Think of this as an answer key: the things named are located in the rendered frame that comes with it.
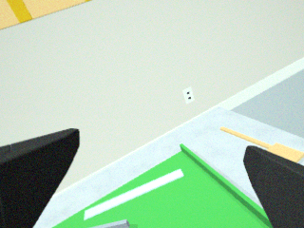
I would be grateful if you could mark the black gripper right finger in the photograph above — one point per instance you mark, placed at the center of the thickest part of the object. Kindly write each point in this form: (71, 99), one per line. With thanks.
(279, 186)

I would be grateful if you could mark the green flat mat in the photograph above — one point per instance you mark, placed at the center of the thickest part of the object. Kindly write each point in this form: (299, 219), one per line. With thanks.
(195, 200)

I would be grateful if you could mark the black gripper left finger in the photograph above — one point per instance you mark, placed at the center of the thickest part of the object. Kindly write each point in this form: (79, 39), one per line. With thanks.
(31, 172)

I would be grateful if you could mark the white flat strip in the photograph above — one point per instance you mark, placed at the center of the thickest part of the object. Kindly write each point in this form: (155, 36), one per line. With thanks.
(132, 194)

